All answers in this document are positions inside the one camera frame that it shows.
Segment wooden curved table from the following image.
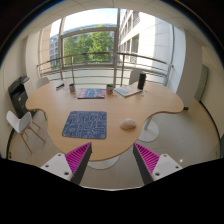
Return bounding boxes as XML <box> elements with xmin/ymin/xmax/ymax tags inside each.
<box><xmin>26</xmin><ymin>81</ymin><xmax>184</xmax><ymax>169</ymax></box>

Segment white chair behind table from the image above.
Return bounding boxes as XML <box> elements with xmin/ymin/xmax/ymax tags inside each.
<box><xmin>129</xmin><ymin>69</ymin><xmax>142</xmax><ymax>84</ymax></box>

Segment white computer mouse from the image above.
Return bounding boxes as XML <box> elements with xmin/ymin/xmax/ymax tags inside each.
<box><xmin>120</xmin><ymin>118</ymin><xmax>136</xmax><ymax>130</ymax></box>

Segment black speaker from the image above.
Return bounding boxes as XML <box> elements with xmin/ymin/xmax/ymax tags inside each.
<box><xmin>137</xmin><ymin>73</ymin><xmax>146</xmax><ymax>90</ymax></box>

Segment red blue book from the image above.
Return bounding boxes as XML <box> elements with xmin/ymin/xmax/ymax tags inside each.
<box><xmin>78</xmin><ymin>88</ymin><xmax>106</xmax><ymax>99</ymax></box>

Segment dark cup left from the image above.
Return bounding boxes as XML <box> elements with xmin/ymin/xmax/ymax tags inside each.
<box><xmin>69</xmin><ymin>83</ymin><xmax>75</xmax><ymax>93</ymax></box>

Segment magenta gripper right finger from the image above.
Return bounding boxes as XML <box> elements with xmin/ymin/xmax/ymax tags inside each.
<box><xmin>132</xmin><ymin>142</ymin><xmax>184</xmax><ymax>186</ymax></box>

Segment white chair far left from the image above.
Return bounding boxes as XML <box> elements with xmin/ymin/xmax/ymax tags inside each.
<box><xmin>36</xmin><ymin>77</ymin><xmax>50</xmax><ymax>89</ymax></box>

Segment light blue book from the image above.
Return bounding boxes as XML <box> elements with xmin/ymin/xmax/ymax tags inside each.
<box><xmin>115</xmin><ymin>85</ymin><xmax>141</xmax><ymax>97</ymax></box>

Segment red white cup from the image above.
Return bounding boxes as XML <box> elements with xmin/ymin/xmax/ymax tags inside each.
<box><xmin>106</xmin><ymin>84</ymin><xmax>114</xmax><ymax>94</ymax></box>

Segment blue patterned mouse pad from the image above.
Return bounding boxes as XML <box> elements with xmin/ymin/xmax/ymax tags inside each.
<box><xmin>62</xmin><ymin>111</ymin><xmax>107</xmax><ymax>139</ymax></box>

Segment metal balcony railing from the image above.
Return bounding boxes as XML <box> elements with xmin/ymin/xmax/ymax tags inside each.
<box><xmin>37</xmin><ymin>52</ymin><xmax>173</xmax><ymax>87</ymax></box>

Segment white chair near left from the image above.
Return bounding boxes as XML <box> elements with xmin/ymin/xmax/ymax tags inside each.
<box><xmin>6</xmin><ymin>111</ymin><xmax>44</xmax><ymax>150</ymax></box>

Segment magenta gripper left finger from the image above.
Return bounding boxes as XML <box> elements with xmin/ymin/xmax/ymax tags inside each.
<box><xmin>40</xmin><ymin>142</ymin><xmax>93</xmax><ymax>186</ymax></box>

